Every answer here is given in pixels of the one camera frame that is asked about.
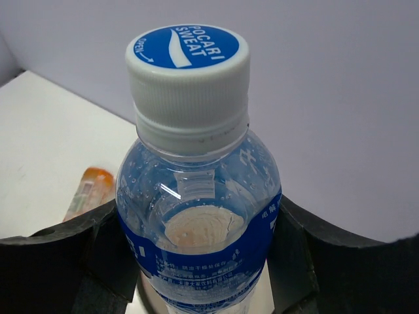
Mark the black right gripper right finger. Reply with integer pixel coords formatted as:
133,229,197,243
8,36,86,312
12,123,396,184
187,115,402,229
268,196,418,313

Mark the clear bottle orange label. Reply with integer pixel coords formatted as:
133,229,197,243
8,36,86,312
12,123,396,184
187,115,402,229
63,167,115,222

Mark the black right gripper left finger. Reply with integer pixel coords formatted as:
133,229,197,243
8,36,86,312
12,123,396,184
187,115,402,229
1,201,139,313

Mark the clear bottle blue label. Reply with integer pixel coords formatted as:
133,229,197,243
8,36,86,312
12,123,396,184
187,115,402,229
116,24,282,313

